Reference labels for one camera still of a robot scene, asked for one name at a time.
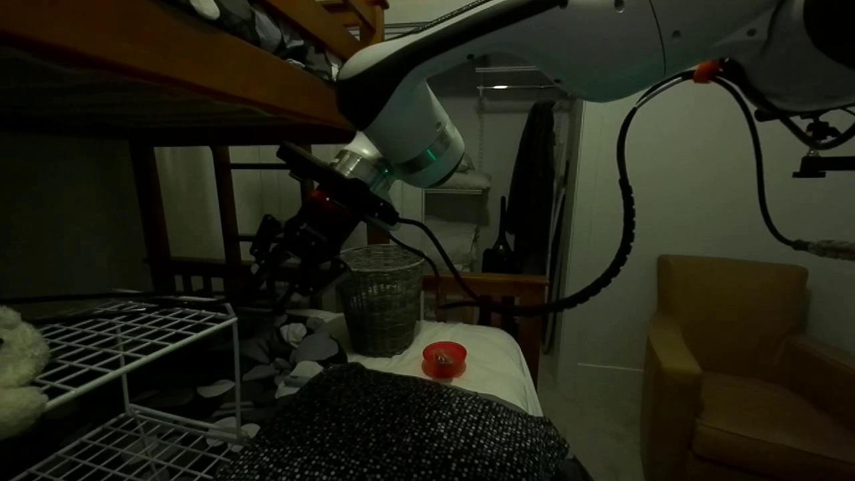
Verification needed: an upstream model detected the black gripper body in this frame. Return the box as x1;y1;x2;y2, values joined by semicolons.
292;188;360;272

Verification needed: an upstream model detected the black hanger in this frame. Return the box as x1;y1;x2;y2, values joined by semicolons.
241;210;309;302

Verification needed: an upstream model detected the dark mesh basket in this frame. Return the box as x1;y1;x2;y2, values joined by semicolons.
335;244;428;362

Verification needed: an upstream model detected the small red bowl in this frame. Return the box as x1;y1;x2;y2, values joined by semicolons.
419;340;471;383

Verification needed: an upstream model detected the black fabric with small dots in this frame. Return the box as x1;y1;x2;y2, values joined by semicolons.
216;358;591;481

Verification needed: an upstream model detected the dotted bedding of top bunk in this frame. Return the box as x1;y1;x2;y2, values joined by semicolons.
182;0;351;77

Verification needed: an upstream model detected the white bed sheet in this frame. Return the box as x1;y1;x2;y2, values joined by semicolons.
304;304;544;419

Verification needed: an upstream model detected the dark hanging garment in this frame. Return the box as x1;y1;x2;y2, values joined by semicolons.
503;100;558;276

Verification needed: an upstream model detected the white plush toy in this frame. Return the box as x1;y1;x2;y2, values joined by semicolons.
0;304;53;443

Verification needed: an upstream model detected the brown armchair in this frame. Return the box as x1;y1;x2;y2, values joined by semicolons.
639;251;855;481

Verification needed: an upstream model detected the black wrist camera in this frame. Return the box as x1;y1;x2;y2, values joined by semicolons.
276;140;400;227

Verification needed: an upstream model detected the wooden bunk bed frame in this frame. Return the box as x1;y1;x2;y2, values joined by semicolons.
0;0;551;385

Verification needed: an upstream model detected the white wire rack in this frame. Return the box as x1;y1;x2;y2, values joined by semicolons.
10;298;245;481

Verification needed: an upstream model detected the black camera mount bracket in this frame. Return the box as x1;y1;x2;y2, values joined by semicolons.
753;97;855;183

